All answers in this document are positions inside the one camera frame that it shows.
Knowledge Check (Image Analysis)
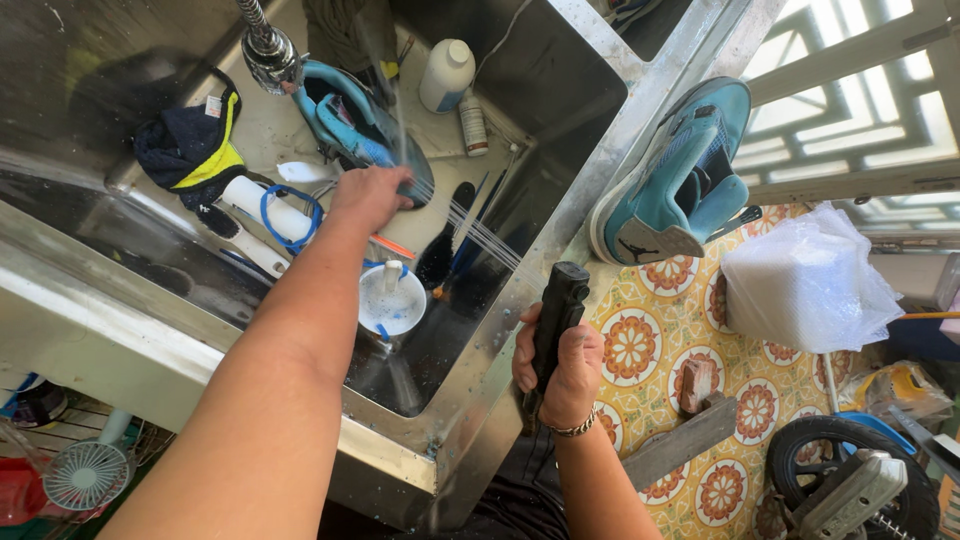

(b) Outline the person's right hand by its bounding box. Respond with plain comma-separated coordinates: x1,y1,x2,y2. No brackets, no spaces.
512,302,606,430

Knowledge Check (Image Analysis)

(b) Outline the person's left hand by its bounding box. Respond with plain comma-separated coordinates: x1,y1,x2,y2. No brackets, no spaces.
327,165,416,235

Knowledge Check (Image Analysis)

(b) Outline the wet blue sneaker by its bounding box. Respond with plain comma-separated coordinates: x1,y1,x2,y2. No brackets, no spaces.
291,60,436,210

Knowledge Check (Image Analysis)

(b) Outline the black water spray gun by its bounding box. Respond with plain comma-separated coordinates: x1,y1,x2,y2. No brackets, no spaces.
522,261,591,438

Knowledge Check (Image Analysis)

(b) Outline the black bristle brush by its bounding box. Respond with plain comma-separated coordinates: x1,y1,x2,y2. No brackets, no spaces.
414,181,477,291

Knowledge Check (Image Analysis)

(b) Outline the small white plastic piece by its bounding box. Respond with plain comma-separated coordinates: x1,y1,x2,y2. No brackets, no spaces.
276,161,339,185

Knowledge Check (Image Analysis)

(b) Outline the small white labelled bottle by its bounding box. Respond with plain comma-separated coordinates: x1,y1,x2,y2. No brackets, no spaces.
458,90,490,158

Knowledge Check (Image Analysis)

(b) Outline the large white plastic bottle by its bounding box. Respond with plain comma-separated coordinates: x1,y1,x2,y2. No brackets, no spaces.
418,39,477,114

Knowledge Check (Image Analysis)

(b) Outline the white round plastic cap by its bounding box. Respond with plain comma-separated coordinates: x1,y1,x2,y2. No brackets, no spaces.
357,260,428,337

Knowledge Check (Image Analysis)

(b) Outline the white plastic tube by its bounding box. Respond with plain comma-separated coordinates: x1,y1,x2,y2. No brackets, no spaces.
219,175,315,245

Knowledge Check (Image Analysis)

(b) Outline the dark olive cloth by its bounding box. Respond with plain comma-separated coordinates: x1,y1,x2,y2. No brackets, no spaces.
303,0,400,85

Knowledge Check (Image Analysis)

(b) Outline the stainless steel sink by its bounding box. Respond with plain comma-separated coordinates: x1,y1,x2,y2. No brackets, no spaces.
0,0,786,534

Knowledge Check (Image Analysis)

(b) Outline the chrome flexible faucet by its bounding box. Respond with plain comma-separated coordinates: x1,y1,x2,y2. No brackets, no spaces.
234,0,307,96

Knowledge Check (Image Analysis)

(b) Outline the navy and yellow cloth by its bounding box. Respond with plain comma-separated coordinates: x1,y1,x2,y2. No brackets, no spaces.
133,67,247,213

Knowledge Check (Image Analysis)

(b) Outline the blue sneaker with grey sole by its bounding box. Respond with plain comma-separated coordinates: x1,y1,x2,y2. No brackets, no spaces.
587,76,753,267

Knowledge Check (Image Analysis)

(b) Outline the person's black clothing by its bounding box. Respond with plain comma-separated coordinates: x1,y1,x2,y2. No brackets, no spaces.
318,426,573,540

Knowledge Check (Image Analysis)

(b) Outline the red brick piece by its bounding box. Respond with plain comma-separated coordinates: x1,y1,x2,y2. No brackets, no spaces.
678,358,715,417

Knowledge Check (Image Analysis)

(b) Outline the grey wooden plank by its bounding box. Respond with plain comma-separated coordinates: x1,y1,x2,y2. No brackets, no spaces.
621,393,740,492

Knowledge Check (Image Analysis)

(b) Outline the bubble wrap bundle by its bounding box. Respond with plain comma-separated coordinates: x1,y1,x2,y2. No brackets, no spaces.
720,202,906,355

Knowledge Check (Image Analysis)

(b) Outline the small white fan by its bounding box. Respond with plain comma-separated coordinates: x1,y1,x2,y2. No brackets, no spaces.
42,438,133,513

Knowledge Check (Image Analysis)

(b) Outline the white window grille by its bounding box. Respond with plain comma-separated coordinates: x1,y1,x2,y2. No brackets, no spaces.
731,0,960,249

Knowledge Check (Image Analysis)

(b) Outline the black rubber wheel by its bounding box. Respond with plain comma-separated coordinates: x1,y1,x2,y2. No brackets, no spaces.
766,414,941,540

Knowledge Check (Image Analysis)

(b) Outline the red plastic basin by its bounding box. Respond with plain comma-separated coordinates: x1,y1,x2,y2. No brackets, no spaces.
0,457,102,526

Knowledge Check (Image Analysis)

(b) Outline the blue plastic fender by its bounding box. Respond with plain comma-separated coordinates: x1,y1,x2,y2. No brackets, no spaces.
834,410,918,456

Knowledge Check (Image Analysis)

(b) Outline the yellow item in plastic bag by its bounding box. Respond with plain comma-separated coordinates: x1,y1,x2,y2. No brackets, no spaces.
838,361,954,429

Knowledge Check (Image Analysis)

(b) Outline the grey metal pedal block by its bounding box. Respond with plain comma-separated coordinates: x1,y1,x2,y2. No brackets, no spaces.
791,448,909,540

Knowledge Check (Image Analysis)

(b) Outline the orange-handled brush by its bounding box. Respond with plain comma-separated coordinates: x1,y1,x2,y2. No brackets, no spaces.
369,234,416,261

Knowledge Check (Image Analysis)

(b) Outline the blue cord loop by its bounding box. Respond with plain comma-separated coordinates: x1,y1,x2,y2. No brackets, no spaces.
260,184,325,256

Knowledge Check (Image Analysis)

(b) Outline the white-handled dark brush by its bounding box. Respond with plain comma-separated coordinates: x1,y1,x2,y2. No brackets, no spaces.
196,204,291,279

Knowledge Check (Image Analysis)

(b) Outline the silver chain bracelet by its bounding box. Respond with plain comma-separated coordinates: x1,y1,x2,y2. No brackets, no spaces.
541,405,599,439

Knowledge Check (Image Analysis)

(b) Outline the black tool handle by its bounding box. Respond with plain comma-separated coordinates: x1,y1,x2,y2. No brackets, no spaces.
705,204,764,245

